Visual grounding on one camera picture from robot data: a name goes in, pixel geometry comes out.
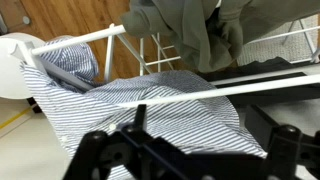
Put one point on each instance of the white round table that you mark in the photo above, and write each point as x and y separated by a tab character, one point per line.
10	73

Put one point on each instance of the yellow floor tape strip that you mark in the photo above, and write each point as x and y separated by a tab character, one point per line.
13	119

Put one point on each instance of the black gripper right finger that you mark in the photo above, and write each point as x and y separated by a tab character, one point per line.
286	150

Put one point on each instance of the black cloth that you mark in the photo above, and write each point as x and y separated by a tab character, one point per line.
266	65

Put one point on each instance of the small silver metal disc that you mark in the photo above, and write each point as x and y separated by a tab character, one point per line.
26	20

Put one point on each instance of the grey carpet mat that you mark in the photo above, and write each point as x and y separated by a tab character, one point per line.
266	50

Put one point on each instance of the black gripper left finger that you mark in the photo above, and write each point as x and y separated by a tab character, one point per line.
95	150

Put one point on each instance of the white metal drying rack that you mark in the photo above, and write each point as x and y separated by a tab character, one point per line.
80	39

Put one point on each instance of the olive green trouser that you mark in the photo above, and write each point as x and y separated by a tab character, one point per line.
196	33

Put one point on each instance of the blue white striped shirt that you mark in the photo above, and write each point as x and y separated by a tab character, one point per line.
186	115

